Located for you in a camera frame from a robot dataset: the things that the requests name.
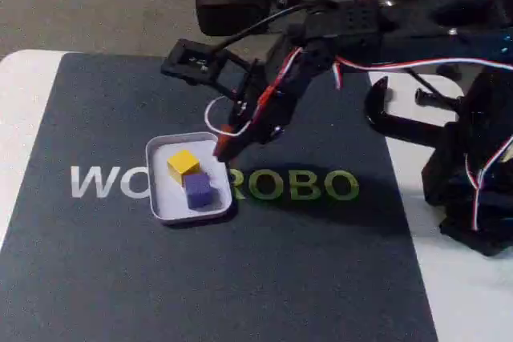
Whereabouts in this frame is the yellow block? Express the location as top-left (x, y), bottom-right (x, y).
top-left (166, 149), bottom-right (201, 187)

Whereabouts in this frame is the white rectangular tray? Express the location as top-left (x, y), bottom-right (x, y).
top-left (145, 131), bottom-right (233, 227)

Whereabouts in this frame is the purple block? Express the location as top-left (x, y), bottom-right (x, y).
top-left (183, 173), bottom-right (218, 211)

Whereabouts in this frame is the black table clamp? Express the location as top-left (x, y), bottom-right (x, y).
top-left (363, 76), bottom-right (466, 143)

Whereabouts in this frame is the black mat with WOWROBO print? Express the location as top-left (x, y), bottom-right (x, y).
top-left (0, 52), bottom-right (440, 342)

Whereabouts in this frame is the black camera box with frame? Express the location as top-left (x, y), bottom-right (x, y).
top-left (160, 38), bottom-right (261, 99)

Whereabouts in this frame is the black camera cable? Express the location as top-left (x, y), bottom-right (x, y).
top-left (208, 1), bottom-right (321, 57)

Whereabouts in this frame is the red white servo wire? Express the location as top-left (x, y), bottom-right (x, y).
top-left (204, 47), bottom-right (513, 135)
top-left (463, 133), bottom-right (513, 233)

